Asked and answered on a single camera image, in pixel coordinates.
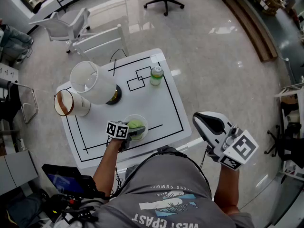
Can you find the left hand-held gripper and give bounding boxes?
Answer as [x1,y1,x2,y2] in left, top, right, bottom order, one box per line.
[105,120,146,152]

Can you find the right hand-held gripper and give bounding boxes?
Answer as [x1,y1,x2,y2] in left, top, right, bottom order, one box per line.
[192,111,259,171]

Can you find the green cabbage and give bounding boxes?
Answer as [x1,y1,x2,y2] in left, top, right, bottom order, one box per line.
[127,119,144,141]

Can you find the clear glass bowl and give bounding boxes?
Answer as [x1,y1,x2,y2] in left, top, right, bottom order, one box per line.
[123,114,149,142]

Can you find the person's right forearm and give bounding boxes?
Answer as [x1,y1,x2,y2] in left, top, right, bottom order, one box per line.
[213,162,240,215]

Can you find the person's left forearm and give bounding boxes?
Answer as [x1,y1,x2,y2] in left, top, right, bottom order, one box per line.
[92,138,123,197]

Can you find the white table with black lines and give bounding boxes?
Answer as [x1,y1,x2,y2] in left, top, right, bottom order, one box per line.
[56,48,192,170]

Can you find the green drink bottle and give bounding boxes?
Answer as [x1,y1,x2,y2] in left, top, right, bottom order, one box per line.
[150,65,164,86]

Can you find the person's grey printed shirt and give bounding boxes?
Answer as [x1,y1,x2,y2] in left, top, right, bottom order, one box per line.
[90,146,255,228]

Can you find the table lamp with white shade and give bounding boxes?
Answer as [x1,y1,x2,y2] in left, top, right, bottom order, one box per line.
[69,60,123,106]

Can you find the black swivel chair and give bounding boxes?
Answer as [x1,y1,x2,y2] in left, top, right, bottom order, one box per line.
[264,122,304,168]

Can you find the black monitor with blue screen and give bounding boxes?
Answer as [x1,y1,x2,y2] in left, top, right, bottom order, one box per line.
[41,164,105,199]

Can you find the long brown wooden step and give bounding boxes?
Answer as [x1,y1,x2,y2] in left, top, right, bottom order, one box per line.
[218,0,278,62]

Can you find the black box with yellow sticker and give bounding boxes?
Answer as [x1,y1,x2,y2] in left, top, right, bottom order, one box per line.
[45,196,69,223]

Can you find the grey cabinet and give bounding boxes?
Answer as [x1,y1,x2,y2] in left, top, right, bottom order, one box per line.
[0,150,38,196]

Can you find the white mesh office chair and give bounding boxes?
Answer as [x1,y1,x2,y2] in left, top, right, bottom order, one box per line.
[28,7,91,54]

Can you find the metal chair with black jacket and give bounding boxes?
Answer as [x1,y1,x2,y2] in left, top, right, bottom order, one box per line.
[0,79,39,124]

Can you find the blue-grey cloth bundle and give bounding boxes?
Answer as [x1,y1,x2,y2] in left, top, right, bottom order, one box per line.
[7,193,45,228]

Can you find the white desk with drawers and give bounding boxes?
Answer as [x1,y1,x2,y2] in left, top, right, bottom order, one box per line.
[0,63,19,83]

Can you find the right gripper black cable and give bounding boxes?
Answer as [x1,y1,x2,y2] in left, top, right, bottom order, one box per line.
[199,150,209,171]

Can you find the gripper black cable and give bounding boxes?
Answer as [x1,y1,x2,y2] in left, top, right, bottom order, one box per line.
[199,150,209,171]
[115,164,123,192]

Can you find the black cable across shirt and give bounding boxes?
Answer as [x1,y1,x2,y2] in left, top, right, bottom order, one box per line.
[104,151,212,200]

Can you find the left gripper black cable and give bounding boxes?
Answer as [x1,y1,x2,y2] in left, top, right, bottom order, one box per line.
[115,164,123,192]

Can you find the white cylindrical bin brown strap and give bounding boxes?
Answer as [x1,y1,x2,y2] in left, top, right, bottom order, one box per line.
[53,89,92,117]

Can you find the black camera rig mount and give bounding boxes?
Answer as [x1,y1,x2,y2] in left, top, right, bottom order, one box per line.
[45,193,99,228]

